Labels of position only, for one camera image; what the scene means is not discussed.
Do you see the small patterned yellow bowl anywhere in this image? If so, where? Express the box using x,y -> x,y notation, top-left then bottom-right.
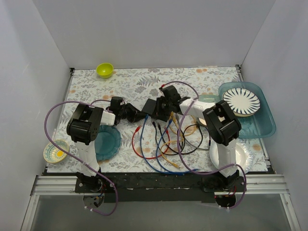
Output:
43,139 -> 69,164

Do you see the black network switch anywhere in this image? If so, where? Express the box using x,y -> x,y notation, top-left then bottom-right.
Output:
141,99 -> 156,116

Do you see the white paper plate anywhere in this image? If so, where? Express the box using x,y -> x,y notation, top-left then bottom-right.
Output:
209,139 -> 255,174

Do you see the teal plastic tray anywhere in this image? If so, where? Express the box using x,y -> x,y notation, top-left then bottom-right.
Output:
218,82 -> 276,139

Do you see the floral table mat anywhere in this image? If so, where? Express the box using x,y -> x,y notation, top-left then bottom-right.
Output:
47,66 -> 270,173

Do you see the aluminium frame rail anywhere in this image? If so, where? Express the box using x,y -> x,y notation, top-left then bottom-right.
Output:
21,174 -> 300,231

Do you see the beige square dish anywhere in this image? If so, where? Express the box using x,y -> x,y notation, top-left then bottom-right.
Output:
198,116 -> 207,126

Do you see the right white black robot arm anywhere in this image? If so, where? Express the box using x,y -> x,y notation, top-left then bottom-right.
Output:
146,83 -> 242,191

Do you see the black mounting base plate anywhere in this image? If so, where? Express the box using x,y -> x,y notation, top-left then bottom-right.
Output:
75,173 -> 244,203

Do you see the black ethernet cable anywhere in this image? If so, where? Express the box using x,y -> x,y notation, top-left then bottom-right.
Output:
157,123 -> 212,156
152,122 -> 205,156

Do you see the teal scalloped plate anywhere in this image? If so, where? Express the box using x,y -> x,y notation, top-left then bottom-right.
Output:
94,125 -> 121,161

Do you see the yellow ethernet cable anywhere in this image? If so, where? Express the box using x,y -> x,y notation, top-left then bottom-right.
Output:
160,139 -> 186,168
168,112 -> 200,138

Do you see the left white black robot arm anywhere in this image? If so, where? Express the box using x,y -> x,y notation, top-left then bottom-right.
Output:
66,96 -> 146,193

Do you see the blue ethernet cable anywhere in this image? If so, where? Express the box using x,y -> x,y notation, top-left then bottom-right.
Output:
139,115 -> 200,176
156,119 -> 175,171

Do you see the red ethernet cable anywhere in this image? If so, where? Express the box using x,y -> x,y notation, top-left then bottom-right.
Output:
132,126 -> 170,159

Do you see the light green plate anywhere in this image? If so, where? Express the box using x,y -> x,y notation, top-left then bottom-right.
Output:
198,94 -> 220,103

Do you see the lime green bowl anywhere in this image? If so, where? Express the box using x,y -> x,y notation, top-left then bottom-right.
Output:
96,63 -> 114,79

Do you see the blue striped white plate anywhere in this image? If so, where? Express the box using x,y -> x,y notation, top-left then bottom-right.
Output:
222,88 -> 260,117

